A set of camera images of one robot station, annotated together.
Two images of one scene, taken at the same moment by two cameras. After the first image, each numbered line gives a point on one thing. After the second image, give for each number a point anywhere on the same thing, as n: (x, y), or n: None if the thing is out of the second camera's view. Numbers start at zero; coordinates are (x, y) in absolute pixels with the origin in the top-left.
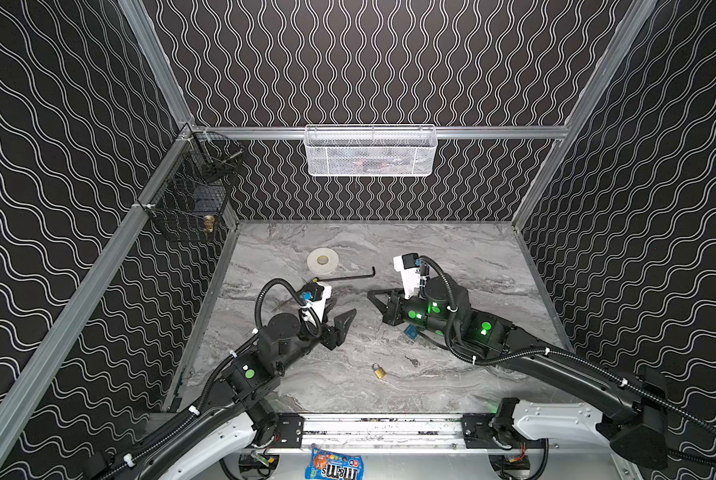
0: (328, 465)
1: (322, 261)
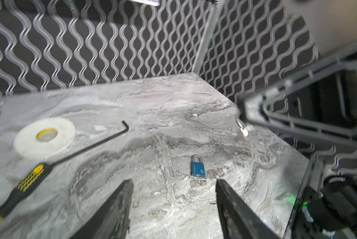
0: None
1: (44, 138)
